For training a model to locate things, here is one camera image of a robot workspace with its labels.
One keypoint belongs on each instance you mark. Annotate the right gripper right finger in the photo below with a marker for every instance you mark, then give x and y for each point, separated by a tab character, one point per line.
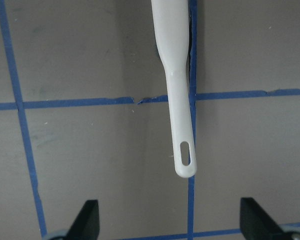
256	224

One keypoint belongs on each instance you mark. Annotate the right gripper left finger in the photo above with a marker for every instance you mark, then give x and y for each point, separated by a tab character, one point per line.
86	225

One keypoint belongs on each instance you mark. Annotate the beige hand brush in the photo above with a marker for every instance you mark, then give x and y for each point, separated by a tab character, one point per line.
172	34

